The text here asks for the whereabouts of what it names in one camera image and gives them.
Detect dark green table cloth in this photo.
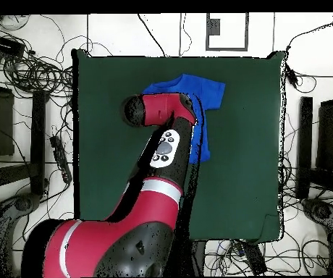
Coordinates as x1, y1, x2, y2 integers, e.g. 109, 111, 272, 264
71, 48, 286, 244

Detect blue printed t-shirt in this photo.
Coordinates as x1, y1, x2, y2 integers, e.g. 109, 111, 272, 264
141, 72, 227, 164

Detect black power adapter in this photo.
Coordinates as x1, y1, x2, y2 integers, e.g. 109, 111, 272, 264
284, 65, 300, 89

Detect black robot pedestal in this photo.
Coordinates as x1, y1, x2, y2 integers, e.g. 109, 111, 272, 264
180, 240, 206, 277

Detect grey wheeled base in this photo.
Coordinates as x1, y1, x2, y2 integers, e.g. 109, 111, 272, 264
0, 192, 43, 261
300, 198, 333, 243

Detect tangled black cables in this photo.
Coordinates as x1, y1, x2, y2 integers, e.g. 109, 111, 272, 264
203, 156, 329, 277
0, 14, 75, 101

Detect black power strip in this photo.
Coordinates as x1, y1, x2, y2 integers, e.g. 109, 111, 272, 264
237, 240, 268, 277
49, 135, 74, 184

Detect grey square frame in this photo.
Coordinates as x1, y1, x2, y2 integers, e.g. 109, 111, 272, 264
205, 12, 250, 52

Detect black frame stand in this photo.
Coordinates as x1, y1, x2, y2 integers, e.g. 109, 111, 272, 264
295, 73, 333, 201
0, 64, 48, 203

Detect black electronics box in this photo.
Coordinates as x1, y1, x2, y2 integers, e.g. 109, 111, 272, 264
0, 33, 26, 58

